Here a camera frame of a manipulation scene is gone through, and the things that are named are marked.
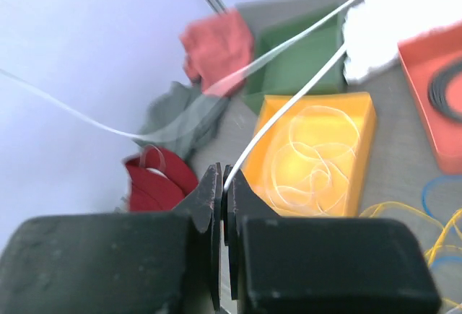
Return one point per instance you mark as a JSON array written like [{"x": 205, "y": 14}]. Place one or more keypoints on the yellow plastic tray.
[{"x": 313, "y": 161}]

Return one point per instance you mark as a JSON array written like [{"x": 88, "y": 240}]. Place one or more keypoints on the orange plastic tray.
[{"x": 432, "y": 64}]

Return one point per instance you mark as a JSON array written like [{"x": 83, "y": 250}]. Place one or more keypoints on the grey cloth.
[{"x": 183, "y": 120}]

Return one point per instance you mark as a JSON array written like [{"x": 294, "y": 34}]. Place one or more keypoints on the pink cloth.
[{"x": 216, "y": 47}]

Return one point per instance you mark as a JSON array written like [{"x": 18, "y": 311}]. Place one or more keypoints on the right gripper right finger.
[{"x": 320, "y": 265}]

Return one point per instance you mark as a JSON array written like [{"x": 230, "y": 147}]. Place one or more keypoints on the green plastic tray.
[{"x": 294, "y": 67}]

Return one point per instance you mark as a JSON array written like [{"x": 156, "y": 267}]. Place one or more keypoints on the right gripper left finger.
[{"x": 153, "y": 262}]

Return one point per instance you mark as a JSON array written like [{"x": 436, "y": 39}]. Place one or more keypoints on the white crumpled cloth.
[{"x": 373, "y": 29}]

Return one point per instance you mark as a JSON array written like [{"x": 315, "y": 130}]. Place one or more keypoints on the dark red cloth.
[{"x": 159, "y": 180}]

